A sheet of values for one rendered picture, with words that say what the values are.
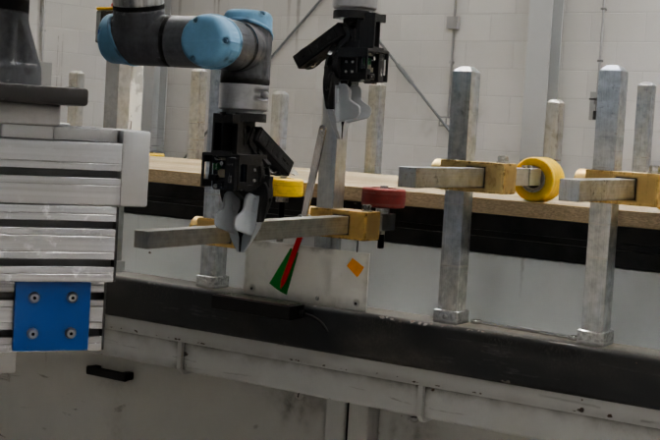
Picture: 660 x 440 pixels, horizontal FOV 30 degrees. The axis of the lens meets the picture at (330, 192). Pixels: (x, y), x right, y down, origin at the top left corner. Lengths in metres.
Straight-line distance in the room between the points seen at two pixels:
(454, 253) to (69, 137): 0.80
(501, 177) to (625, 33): 7.83
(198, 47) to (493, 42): 8.63
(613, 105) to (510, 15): 8.34
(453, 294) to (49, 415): 1.25
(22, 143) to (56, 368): 1.55
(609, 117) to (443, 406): 0.56
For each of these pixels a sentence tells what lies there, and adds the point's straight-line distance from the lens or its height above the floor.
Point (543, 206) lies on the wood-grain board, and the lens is 2.20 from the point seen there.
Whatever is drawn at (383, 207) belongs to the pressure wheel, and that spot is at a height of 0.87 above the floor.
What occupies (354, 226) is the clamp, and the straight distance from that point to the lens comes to 2.12.
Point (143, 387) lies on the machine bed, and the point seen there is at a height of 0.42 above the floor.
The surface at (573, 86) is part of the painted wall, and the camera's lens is 9.94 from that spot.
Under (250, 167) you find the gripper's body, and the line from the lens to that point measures 1.85.
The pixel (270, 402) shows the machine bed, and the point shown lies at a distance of 2.57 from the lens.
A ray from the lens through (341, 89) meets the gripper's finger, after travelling 2.05.
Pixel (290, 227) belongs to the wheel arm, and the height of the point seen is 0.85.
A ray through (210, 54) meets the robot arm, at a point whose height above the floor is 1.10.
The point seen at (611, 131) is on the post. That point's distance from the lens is 1.93.
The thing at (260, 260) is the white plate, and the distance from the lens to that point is 2.23.
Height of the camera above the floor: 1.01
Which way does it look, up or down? 3 degrees down
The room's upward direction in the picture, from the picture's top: 3 degrees clockwise
